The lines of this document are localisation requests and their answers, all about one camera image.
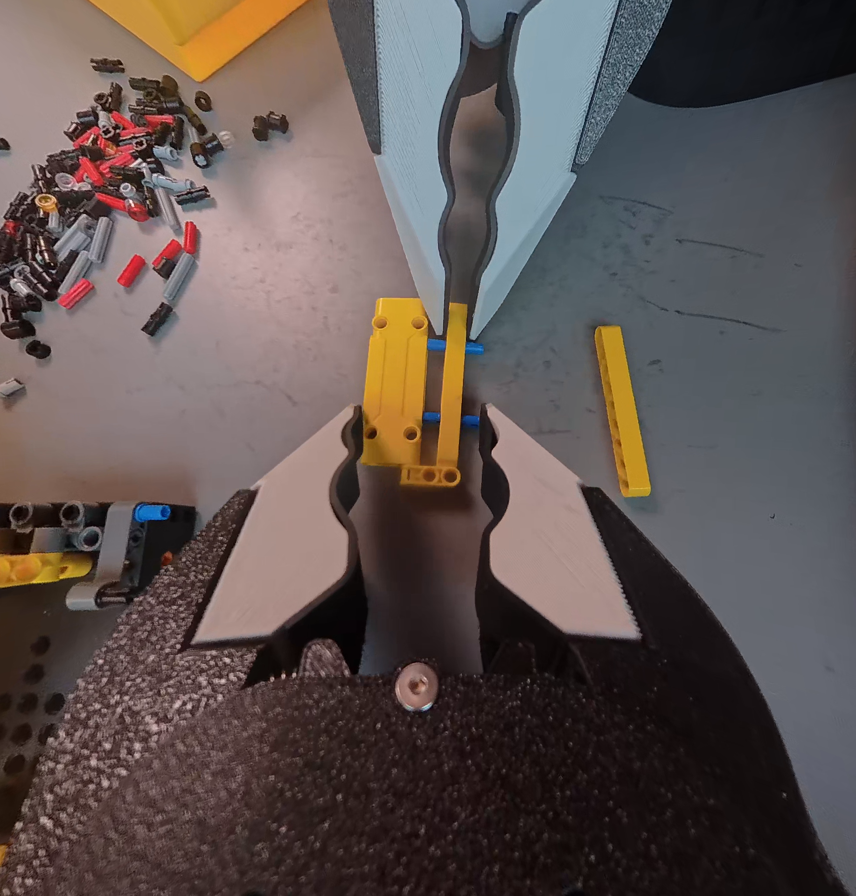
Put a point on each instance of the yellow lego panel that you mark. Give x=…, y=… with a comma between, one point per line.
x=394, y=378

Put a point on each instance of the blue lego pin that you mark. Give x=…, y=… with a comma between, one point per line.
x=435, y=346
x=431, y=419

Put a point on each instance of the pile of small lego pins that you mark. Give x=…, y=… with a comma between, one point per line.
x=85, y=210

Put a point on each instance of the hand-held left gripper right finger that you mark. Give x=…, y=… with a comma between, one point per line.
x=561, y=553

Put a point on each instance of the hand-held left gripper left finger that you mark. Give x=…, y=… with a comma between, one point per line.
x=281, y=553

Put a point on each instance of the black and yellow lego model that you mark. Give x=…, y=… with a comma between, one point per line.
x=22, y=665

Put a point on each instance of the yellow plastic bin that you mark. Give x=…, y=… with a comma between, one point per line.
x=204, y=28

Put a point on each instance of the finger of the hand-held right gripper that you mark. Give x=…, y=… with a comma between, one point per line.
x=561, y=105
x=414, y=105

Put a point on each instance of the small yellow lego beam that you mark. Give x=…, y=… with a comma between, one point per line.
x=431, y=476

